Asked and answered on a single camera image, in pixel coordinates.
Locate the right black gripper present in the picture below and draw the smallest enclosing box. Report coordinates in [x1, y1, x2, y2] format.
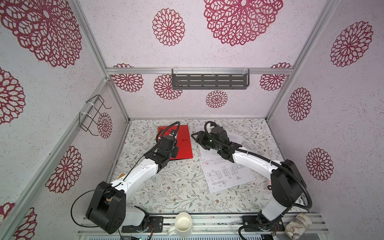
[191, 131, 222, 154]

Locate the red black file folder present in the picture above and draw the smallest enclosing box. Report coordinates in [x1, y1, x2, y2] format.
[158, 125, 193, 161]

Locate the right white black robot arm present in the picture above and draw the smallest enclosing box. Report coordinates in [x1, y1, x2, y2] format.
[191, 121, 313, 240]

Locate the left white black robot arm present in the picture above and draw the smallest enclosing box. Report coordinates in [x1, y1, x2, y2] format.
[81, 121, 181, 234]

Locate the text printed paper sheet left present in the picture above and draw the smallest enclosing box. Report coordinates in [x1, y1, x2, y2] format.
[195, 125, 210, 133]

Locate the text printed paper sheet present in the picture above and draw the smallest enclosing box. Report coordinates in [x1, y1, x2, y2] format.
[195, 125, 210, 133]
[199, 132, 243, 160]

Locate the text printed paper sheet right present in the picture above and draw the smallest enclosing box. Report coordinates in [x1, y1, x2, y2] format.
[199, 132, 243, 160]

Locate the technical drawing paper sheet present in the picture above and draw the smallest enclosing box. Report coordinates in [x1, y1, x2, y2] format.
[201, 159, 256, 193]

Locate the wooden tray with white rim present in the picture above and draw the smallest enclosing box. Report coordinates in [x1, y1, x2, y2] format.
[118, 173, 126, 179]

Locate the white ceramic mug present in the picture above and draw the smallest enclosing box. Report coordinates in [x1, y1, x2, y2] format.
[167, 213, 193, 238]

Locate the marbled grey cup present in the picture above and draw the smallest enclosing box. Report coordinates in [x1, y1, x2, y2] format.
[285, 213, 313, 240]

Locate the grey metal wall shelf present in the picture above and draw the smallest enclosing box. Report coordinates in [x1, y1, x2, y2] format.
[171, 69, 250, 90]

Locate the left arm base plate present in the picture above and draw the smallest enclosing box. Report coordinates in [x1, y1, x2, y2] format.
[122, 216, 164, 234]

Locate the black wire wall rack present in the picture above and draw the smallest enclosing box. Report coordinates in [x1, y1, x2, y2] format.
[79, 95, 113, 139]

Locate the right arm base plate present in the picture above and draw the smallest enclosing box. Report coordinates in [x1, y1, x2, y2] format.
[242, 215, 285, 232]

